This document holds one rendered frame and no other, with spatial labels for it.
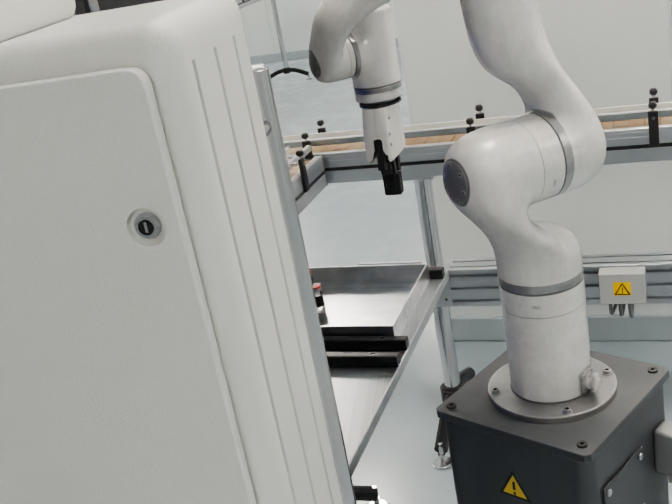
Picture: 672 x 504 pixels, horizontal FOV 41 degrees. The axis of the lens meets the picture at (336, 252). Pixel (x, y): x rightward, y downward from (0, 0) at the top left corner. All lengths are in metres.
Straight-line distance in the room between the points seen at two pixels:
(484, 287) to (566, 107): 1.46
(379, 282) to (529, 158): 0.67
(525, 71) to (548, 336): 0.37
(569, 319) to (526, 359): 0.09
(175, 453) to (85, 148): 0.23
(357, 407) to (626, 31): 1.87
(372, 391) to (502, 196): 0.41
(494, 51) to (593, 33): 1.79
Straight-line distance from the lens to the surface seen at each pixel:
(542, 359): 1.33
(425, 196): 2.60
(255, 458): 0.67
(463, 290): 2.67
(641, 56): 3.00
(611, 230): 3.18
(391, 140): 1.59
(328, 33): 1.49
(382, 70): 1.57
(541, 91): 1.25
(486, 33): 1.21
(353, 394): 1.44
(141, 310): 0.62
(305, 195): 2.45
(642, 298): 2.56
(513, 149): 1.20
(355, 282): 1.82
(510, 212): 1.20
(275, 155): 0.78
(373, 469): 2.81
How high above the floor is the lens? 1.60
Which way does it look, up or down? 21 degrees down
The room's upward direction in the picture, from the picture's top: 11 degrees counter-clockwise
